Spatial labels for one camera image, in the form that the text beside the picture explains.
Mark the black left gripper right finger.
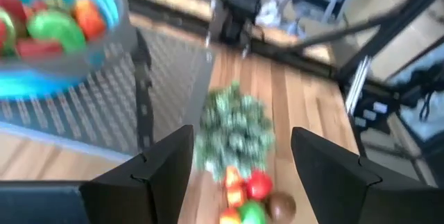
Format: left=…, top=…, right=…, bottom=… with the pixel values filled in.
left=290, top=126, right=431, bottom=224

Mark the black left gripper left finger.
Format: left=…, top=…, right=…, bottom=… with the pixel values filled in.
left=79, top=124, right=194, bottom=224

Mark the brown kiwi half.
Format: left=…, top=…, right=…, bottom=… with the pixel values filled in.
left=265, top=191, right=298, bottom=223

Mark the black kitchen knife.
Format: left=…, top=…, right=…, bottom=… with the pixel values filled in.
left=131, top=29, right=155, bottom=150

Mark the potted artificial succulent plant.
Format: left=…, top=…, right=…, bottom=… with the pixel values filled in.
left=194, top=81, right=277, bottom=182

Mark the blue collapsible colander bowl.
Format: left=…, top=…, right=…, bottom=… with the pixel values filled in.
left=0, top=0, right=131, bottom=100

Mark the red plastic strawberry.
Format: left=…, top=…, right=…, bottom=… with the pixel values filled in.
left=15, top=38, right=65, bottom=60

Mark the green plastic pear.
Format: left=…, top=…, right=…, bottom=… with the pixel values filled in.
left=26, top=8, right=87, bottom=53

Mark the red bell pepper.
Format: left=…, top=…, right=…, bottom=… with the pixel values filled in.
left=245, top=170, right=274, bottom=201
left=0, top=0, right=28, bottom=24

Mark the red plastic tomato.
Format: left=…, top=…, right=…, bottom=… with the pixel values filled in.
left=227, top=185, right=248, bottom=207

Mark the green plastic apple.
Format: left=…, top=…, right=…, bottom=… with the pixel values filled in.
left=238, top=200, right=268, bottom=224

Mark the perforated grey metal stand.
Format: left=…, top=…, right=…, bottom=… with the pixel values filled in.
left=0, top=26, right=214, bottom=162

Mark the silver frame bracket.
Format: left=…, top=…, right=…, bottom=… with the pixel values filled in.
left=345, top=55, right=373, bottom=116

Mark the black aluminium table frame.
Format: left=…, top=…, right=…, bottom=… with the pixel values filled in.
left=110, top=0, right=444, bottom=183

